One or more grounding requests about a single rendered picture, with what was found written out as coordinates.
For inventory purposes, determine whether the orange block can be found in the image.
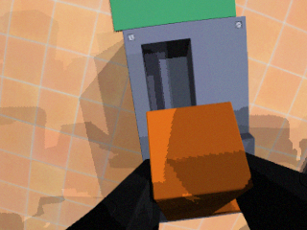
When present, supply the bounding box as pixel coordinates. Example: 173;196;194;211
146;101;253;221

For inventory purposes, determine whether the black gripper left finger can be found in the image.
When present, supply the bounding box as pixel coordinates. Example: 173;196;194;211
65;158;160;230

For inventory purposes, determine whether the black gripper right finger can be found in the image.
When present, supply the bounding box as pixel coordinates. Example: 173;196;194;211
235;153;307;230

